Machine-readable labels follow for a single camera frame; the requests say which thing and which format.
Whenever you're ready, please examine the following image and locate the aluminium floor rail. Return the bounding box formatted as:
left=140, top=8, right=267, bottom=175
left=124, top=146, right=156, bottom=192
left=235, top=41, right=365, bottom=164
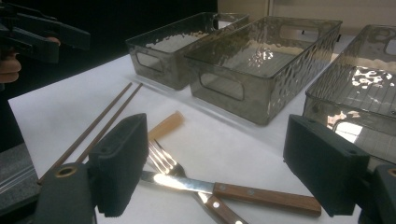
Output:
left=0, top=164, right=36, bottom=195

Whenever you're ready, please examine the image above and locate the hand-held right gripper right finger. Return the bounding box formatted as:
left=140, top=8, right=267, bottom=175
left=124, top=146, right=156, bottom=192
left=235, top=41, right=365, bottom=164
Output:
left=282, top=113, right=372, bottom=217

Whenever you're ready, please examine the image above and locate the wooden-handled steel knife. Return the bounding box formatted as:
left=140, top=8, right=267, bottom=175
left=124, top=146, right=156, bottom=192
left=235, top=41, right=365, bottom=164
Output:
left=139, top=170, right=322, bottom=217

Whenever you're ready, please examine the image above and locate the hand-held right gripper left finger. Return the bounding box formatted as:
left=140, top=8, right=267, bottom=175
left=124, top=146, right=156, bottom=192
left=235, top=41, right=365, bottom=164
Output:
left=88, top=113, right=149, bottom=218

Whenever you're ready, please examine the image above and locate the translucent amber plastic spoon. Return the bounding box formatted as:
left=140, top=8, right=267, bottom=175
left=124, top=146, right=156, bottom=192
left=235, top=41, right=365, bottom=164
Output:
left=148, top=110, right=185, bottom=142

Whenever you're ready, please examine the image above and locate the brown wooden chopstick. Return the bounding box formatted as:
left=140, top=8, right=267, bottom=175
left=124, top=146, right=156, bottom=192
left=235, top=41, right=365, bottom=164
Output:
left=36, top=81, right=134, bottom=185
left=75, top=82, right=144, bottom=164

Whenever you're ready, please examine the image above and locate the wooden-handled steel fork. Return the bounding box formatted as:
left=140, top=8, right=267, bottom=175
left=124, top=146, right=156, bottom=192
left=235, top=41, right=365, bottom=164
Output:
left=147, top=139, right=250, bottom=224

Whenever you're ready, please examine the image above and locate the smoky clear plastic bin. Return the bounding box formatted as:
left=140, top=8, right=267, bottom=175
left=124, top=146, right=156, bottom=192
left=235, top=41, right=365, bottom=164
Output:
left=125, top=11, right=250, bottom=91
left=302, top=23, right=396, bottom=166
left=184, top=16, right=344, bottom=127

